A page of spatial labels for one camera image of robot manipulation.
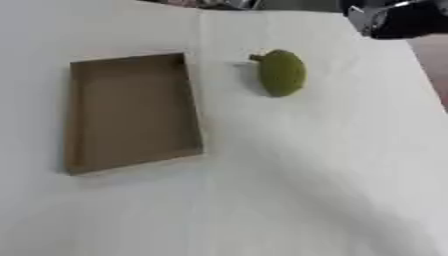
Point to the tan cardboard box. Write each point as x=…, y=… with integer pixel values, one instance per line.
x=131, y=113

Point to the green toy fruit with stem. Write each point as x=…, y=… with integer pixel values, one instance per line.
x=282, y=74

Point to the black chair with silver frame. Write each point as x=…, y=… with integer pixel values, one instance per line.
x=405, y=18

